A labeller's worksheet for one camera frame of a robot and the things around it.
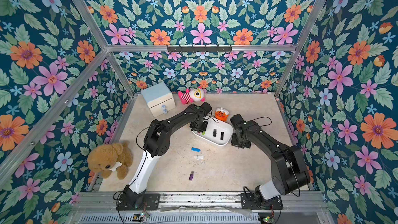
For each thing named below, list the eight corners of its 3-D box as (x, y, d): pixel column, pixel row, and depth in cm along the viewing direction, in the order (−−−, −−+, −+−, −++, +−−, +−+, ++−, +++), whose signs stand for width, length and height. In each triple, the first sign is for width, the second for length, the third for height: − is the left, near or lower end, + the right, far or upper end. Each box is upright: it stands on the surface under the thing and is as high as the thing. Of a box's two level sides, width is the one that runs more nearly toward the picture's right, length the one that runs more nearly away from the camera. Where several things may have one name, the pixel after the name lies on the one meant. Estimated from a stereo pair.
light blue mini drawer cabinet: (153, 119, 107) (146, 104, 95) (148, 105, 115) (140, 90, 103) (177, 109, 112) (173, 94, 100) (170, 96, 121) (166, 81, 109)
